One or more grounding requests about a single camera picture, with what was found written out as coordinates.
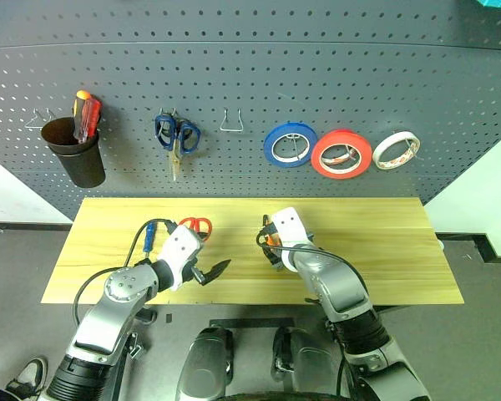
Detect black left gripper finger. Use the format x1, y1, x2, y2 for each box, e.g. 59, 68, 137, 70
202, 258, 233, 287

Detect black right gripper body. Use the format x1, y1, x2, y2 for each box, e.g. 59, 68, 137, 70
263, 246, 285, 272

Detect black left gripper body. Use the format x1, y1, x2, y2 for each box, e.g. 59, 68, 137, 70
182, 258, 205, 289

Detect orange black pliers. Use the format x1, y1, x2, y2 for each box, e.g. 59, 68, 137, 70
261, 214, 283, 248

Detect red handled scissors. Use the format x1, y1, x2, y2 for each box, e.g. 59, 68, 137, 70
178, 216, 213, 243

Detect blue handled screwdriver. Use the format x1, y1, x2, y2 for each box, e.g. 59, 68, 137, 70
143, 220, 158, 258

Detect red tape roll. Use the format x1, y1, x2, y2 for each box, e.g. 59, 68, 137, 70
310, 129, 373, 180

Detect blue tape roll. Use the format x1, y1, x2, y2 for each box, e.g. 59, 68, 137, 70
263, 121, 318, 170

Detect white tape roll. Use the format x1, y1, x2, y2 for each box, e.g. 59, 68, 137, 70
372, 130, 422, 171

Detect dark grey metal pegboard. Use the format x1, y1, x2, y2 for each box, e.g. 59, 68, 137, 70
0, 0, 501, 221

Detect black floor bar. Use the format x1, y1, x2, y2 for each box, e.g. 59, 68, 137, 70
208, 317, 296, 329

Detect dark grey rounded shell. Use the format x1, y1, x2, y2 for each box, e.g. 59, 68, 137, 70
271, 327, 343, 396
175, 327, 235, 401

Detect black plastic cup holder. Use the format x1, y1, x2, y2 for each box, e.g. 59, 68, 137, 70
40, 116, 107, 188

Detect grey white sneaker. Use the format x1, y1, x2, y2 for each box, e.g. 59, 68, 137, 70
3, 357, 49, 396

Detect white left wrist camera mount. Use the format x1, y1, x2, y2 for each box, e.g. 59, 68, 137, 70
154, 225, 205, 292

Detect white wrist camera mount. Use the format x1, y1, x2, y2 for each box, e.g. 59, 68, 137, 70
270, 206, 314, 275
154, 225, 205, 292

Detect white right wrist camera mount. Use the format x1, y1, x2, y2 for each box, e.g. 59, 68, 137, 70
270, 206, 314, 275

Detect black metal table frame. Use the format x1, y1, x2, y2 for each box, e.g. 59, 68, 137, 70
123, 303, 397, 360

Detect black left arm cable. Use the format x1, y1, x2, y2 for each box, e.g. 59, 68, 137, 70
72, 218, 179, 331

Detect blue handled scissors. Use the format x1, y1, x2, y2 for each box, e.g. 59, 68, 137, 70
154, 111, 201, 183

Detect wire pliers holder hook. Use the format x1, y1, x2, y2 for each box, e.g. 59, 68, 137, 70
220, 107, 244, 133

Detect red clear handled screwdriver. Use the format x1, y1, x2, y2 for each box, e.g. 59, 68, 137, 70
73, 98, 103, 145

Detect orange black handled screwdriver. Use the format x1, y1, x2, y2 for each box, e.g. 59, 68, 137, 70
70, 89, 94, 122

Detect wire pegboard hook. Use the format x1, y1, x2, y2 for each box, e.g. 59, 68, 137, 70
24, 107, 56, 129

